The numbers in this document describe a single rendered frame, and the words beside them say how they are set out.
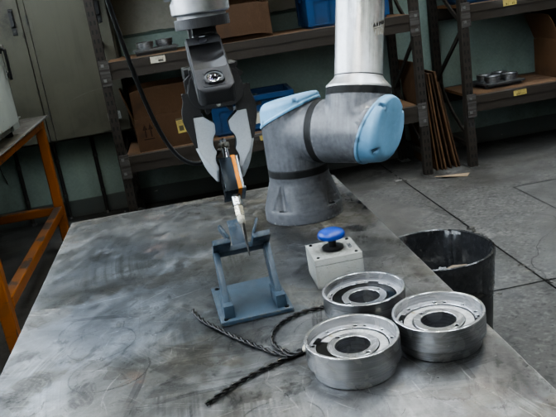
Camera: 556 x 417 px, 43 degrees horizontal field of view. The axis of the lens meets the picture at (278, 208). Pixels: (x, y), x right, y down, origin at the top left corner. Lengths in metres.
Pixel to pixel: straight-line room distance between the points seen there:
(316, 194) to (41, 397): 0.63
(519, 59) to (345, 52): 4.13
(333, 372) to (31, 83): 3.98
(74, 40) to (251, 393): 3.88
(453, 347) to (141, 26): 4.13
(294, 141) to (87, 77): 3.35
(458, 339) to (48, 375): 0.50
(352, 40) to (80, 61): 3.42
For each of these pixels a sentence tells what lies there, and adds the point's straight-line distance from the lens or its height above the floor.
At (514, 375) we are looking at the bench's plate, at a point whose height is 0.80.
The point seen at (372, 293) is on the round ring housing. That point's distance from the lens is 0.92.
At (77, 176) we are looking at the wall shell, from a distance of 4.89.
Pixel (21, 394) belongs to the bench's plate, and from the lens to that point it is 0.92.
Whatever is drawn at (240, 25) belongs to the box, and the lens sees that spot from 4.21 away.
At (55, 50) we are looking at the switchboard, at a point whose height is 1.10.
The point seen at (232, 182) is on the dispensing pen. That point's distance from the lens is 0.91.
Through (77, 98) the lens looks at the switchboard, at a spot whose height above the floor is 0.80.
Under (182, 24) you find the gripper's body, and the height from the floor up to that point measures 1.19.
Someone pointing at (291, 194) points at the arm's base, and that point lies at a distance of 1.29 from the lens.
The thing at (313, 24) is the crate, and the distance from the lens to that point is 4.32.
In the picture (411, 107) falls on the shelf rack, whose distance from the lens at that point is 4.42.
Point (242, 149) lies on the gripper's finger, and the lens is 0.93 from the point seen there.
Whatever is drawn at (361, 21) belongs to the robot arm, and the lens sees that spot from 1.24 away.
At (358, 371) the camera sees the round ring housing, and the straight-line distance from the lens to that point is 0.75.
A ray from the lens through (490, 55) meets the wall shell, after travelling 5.23.
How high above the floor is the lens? 1.20
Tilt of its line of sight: 17 degrees down
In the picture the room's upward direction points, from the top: 9 degrees counter-clockwise
